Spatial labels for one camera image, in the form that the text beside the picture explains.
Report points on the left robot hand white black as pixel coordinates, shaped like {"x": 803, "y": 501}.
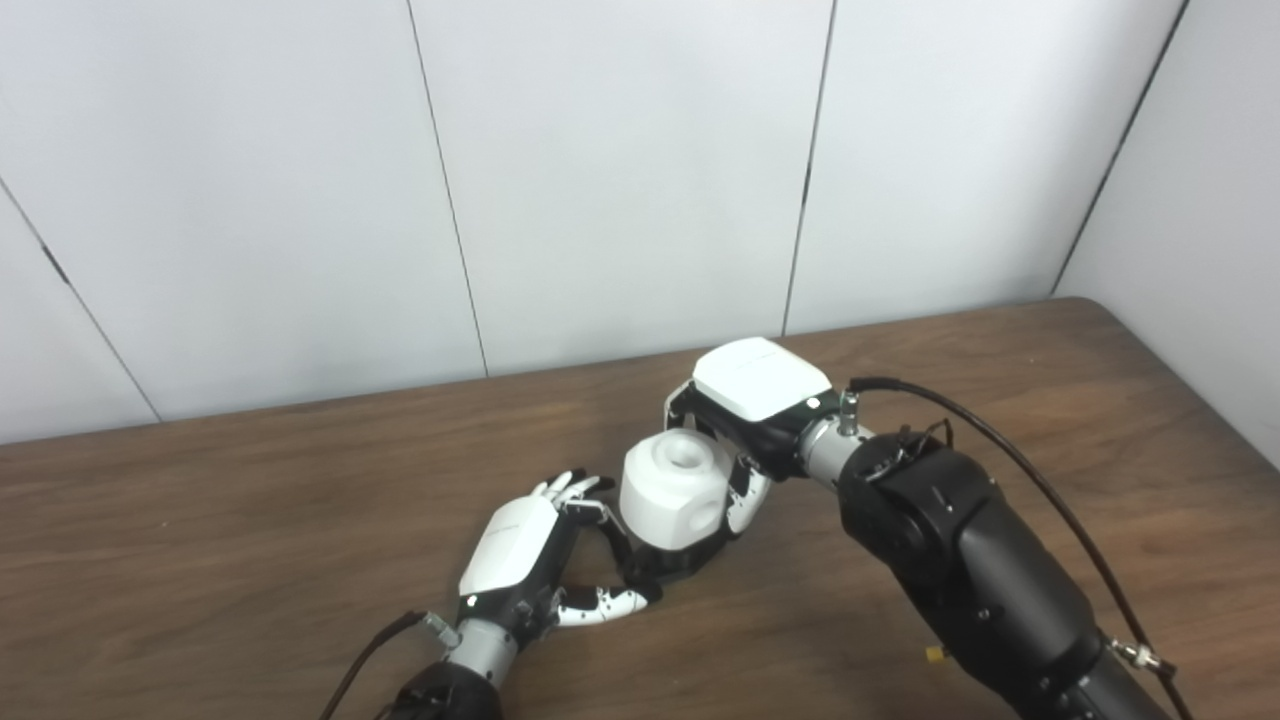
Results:
{"x": 510, "y": 550}

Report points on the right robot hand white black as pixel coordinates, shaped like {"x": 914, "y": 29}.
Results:
{"x": 760, "y": 375}

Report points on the round white piece with holes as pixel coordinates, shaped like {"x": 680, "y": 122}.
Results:
{"x": 670, "y": 495}

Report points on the black flanged holder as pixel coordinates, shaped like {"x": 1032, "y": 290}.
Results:
{"x": 670, "y": 565}

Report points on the black wall panel clip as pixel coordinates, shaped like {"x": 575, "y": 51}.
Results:
{"x": 55, "y": 265}
{"x": 806, "y": 185}

